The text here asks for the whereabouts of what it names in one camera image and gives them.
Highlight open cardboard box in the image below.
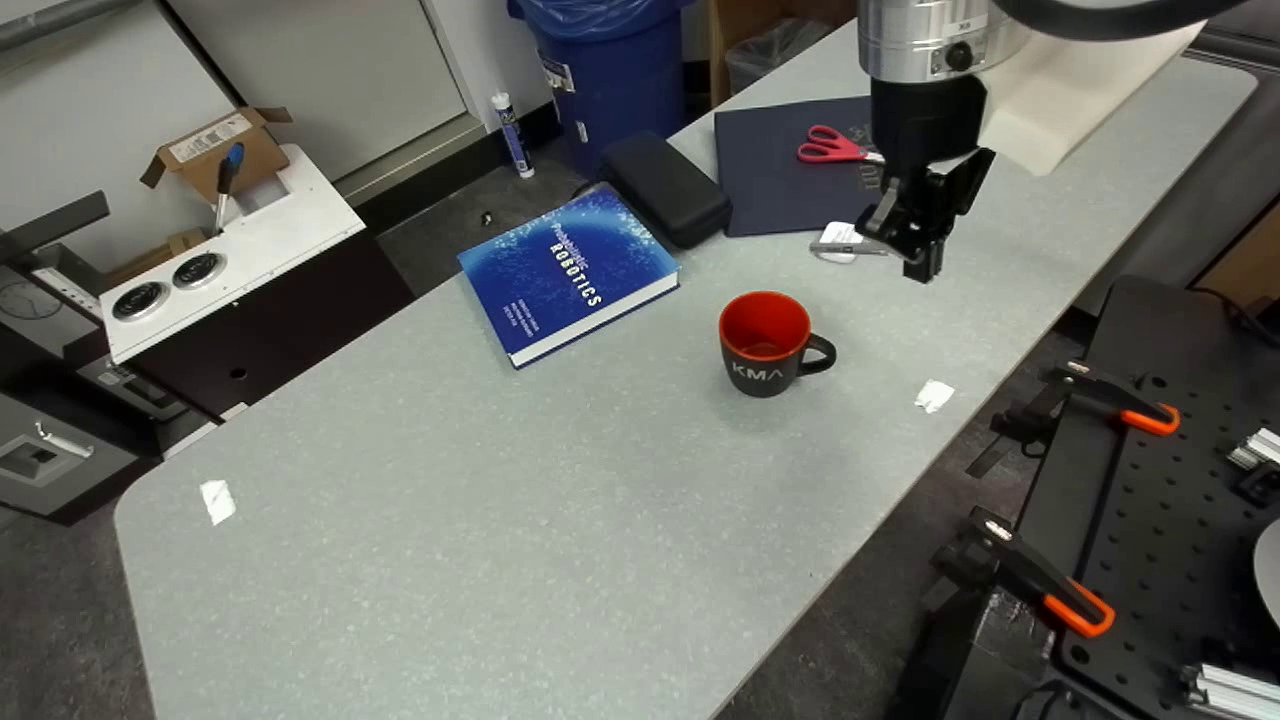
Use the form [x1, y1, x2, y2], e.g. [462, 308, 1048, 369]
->
[135, 104, 296, 214]

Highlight white platform with holes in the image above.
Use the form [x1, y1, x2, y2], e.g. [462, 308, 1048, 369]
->
[27, 141, 373, 369]

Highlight small white tape piece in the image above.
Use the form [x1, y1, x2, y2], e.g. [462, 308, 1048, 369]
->
[910, 376, 959, 417]
[197, 477, 239, 529]

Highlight black mug red inside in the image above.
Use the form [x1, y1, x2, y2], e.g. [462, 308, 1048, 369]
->
[714, 290, 838, 402]

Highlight aluminium bracket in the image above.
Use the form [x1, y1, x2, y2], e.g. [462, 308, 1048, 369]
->
[1175, 659, 1280, 720]
[1225, 423, 1280, 477]

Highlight grey filing cabinet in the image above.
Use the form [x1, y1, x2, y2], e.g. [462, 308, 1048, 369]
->
[0, 386, 144, 525]

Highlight small white earbud case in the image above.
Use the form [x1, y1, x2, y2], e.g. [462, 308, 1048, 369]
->
[809, 215, 873, 266]

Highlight blue hardcover book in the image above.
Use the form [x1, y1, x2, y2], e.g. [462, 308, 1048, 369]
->
[455, 179, 683, 373]

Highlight black orange bar clamp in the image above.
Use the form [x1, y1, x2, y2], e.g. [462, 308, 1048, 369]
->
[931, 510, 1121, 645]
[987, 361, 1189, 464]

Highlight blue trash bin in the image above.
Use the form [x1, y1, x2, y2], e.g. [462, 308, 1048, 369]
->
[502, 0, 690, 179]

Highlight red handled scissors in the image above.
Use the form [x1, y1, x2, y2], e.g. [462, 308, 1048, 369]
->
[791, 122, 886, 172]

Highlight black cabinet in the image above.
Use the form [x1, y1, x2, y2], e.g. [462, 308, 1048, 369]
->
[0, 266, 214, 462]

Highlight black zip case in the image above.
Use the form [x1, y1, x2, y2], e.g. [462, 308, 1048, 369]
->
[599, 129, 737, 251]

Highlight black perforated mounting board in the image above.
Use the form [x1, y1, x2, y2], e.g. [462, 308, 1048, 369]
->
[931, 271, 1280, 720]

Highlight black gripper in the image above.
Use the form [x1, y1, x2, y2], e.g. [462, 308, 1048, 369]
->
[851, 73, 999, 290]

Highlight white round disc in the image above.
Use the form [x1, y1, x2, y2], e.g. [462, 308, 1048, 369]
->
[1247, 518, 1280, 631]

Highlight dark navy folder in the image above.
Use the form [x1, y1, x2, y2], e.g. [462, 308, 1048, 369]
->
[710, 94, 890, 241]

